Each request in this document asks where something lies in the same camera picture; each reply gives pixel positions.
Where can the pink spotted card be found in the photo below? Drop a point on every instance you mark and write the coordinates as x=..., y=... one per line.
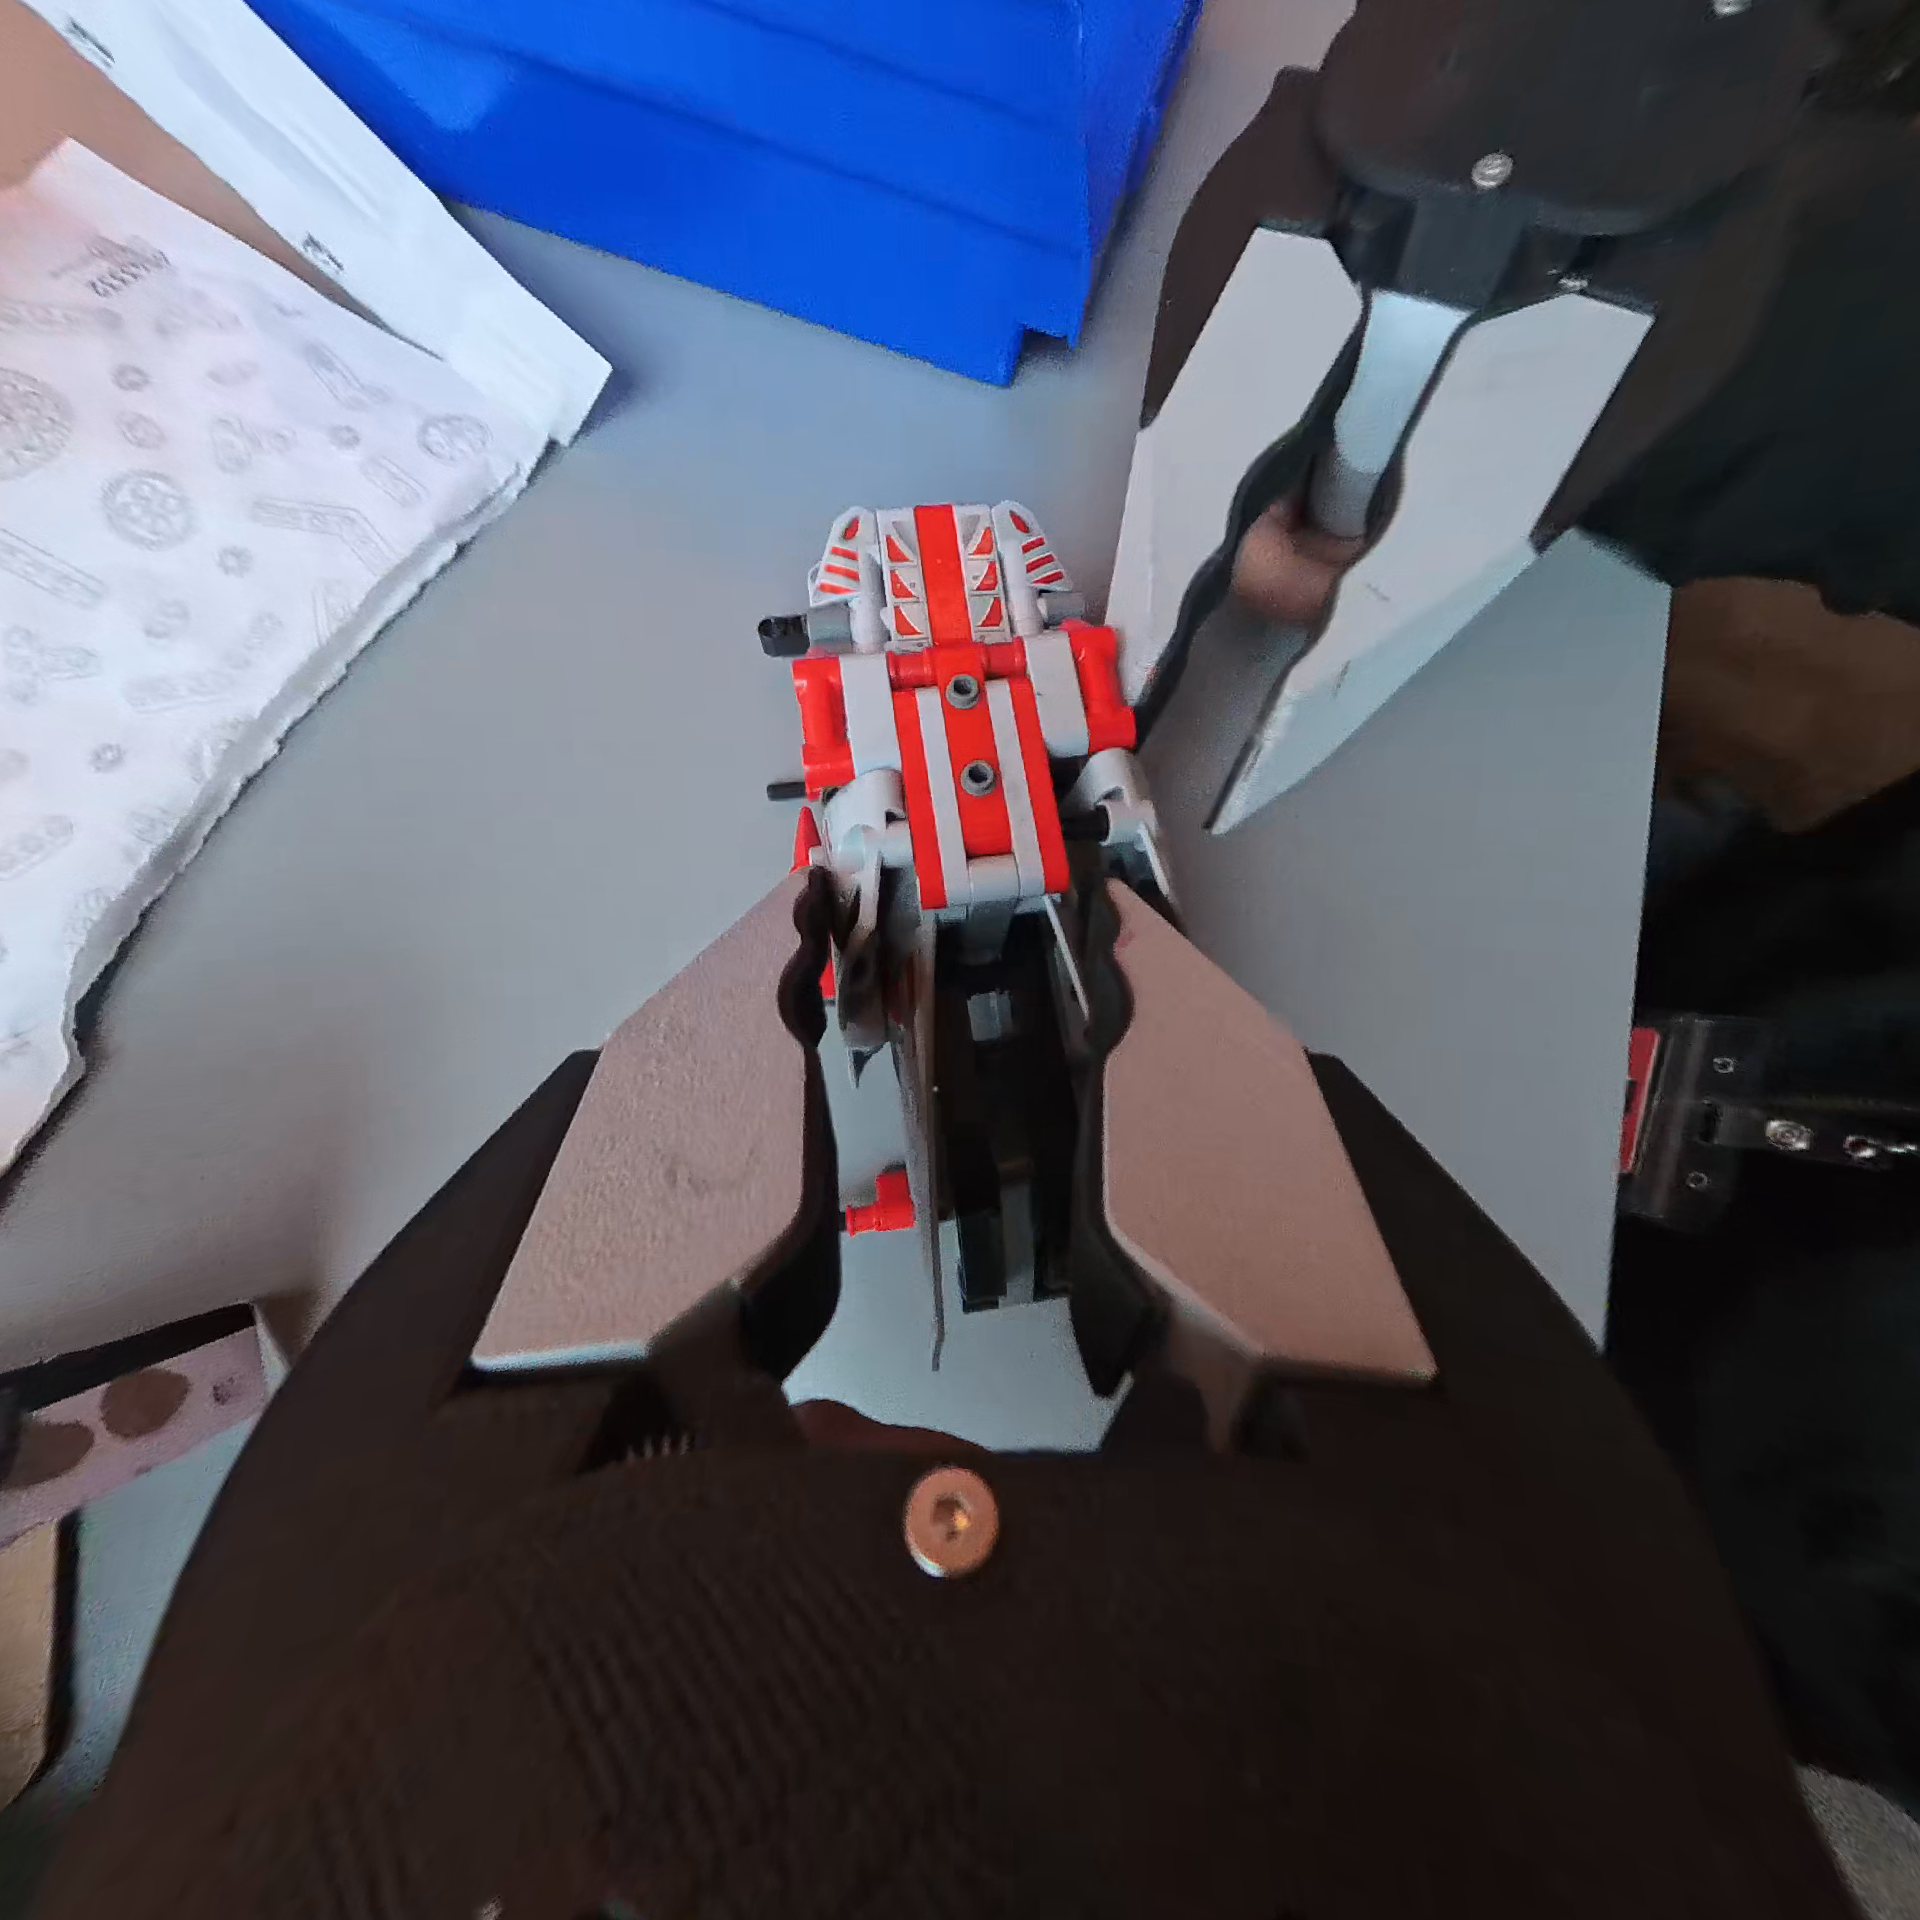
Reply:
x=128, y=1416

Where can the person's right forearm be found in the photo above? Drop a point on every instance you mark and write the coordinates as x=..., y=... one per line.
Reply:
x=1777, y=391

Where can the red and grey lego model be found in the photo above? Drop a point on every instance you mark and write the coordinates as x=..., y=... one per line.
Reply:
x=959, y=749

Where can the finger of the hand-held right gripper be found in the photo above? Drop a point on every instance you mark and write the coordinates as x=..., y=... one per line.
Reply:
x=1476, y=496
x=1200, y=434

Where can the gear printed white paper bag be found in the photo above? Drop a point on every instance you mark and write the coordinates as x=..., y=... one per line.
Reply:
x=194, y=569

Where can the cardboard box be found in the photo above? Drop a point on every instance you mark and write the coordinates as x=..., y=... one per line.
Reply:
x=27, y=1652

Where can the person's right hand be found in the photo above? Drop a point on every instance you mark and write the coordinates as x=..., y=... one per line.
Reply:
x=1280, y=568

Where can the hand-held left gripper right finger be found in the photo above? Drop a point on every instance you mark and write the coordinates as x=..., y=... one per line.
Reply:
x=1254, y=1186

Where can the black and red clamp device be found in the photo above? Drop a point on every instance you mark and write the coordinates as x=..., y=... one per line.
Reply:
x=1724, y=1118

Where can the plain white paper bag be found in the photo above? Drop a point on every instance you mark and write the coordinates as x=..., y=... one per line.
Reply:
x=375, y=193

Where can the blue plastic bin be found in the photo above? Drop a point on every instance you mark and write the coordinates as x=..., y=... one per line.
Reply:
x=780, y=135

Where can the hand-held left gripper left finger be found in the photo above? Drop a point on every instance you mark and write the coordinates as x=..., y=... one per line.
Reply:
x=659, y=1155

